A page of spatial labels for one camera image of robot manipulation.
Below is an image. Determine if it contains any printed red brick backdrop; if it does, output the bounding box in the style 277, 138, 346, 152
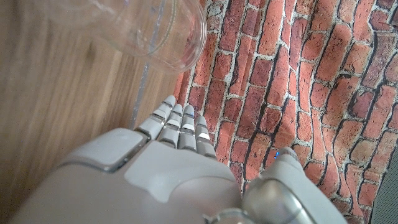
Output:
172, 0, 398, 224

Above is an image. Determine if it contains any grey perforated panel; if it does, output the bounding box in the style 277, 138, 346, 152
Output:
369, 146, 398, 224

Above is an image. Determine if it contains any clear plastic cup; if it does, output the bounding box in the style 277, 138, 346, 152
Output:
46, 0, 208, 75

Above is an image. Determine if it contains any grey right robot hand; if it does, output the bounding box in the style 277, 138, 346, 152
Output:
9, 95, 349, 224

